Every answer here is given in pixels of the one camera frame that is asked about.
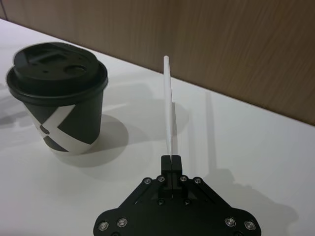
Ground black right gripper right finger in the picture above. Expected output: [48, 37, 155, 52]
[171, 154, 261, 233]

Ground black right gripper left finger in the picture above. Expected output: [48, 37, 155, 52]
[94, 155, 172, 233]

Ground white drinking straw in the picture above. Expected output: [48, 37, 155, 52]
[163, 55, 176, 158]

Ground black paper cup white stripes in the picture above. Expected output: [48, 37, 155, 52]
[10, 85, 107, 156]

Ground black plastic cup lid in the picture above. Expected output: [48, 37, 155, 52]
[6, 42, 109, 102]

